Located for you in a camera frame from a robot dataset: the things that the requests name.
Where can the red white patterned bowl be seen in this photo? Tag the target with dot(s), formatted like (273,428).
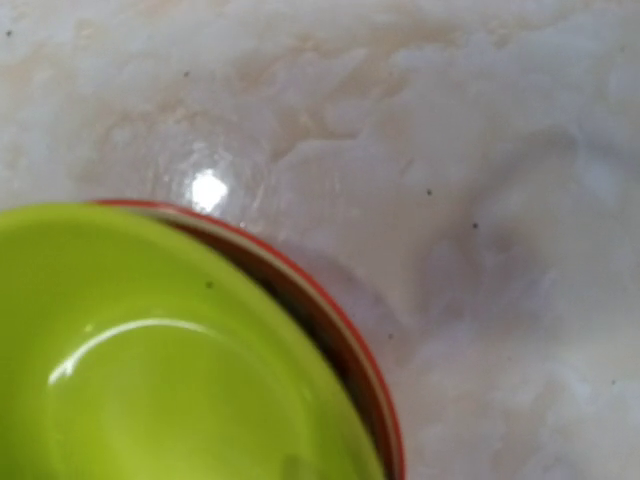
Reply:
(313,309)

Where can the lime green bowl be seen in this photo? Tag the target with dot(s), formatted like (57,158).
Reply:
(131,351)

